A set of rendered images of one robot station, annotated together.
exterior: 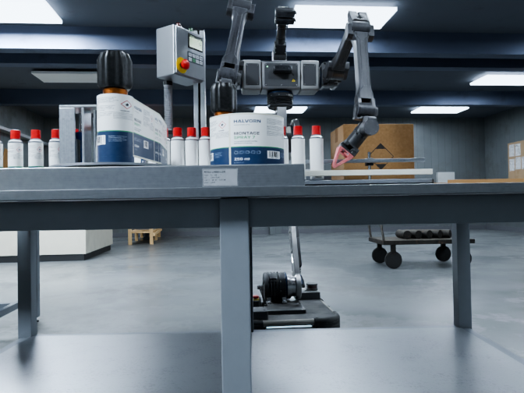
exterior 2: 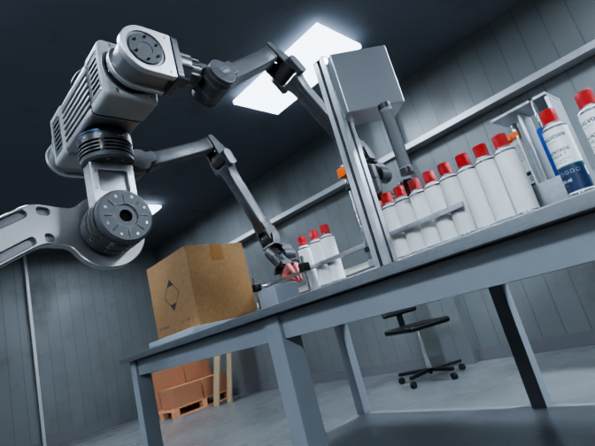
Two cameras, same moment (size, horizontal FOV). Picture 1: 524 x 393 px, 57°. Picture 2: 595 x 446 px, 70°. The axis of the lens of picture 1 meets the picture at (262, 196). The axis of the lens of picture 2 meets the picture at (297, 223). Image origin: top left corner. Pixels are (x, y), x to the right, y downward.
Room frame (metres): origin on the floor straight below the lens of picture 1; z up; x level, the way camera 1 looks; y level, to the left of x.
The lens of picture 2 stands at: (2.86, 0.95, 0.76)
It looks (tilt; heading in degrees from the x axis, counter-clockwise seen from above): 14 degrees up; 228
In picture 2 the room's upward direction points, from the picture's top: 15 degrees counter-clockwise
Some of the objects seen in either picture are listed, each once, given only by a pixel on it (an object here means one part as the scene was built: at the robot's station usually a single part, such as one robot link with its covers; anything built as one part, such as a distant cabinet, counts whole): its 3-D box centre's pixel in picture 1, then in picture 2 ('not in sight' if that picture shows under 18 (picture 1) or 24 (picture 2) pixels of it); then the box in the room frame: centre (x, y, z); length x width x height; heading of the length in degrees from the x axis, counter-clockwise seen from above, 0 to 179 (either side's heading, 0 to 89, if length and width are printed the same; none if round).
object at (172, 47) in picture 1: (181, 56); (362, 87); (1.89, 0.31, 1.38); 0.17 x 0.10 x 0.19; 146
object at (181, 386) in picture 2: not in sight; (188, 386); (-0.15, -5.89, 0.34); 1.14 x 0.81 x 0.69; 5
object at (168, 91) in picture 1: (168, 107); (395, 138); (1.90, 0.36, 1.18); 0.04 x 0.04 x 0.21
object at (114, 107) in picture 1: (115, 110); not in sight; (1.20, 0.36, 1.04); 0.09 x 0.09 x 0.29
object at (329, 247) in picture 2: (281, 154); (331, 252); (1.81, -0.08, 0.98); 0.05 x 0.05 x 0.20
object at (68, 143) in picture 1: (85, 146); (544, 156); (1.70, 0.62, 1.01); 0.14 x 0.13 x 0.26; 91
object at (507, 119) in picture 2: (84, 108); (524, 111); (1.70, 0.62, 1.14); 0.14 x 0.11 x 0.01; 91
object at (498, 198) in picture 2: not in sight; (492, 182); (1.80, 0.52, 0.98); 0.05 x 0.05 x 0.20
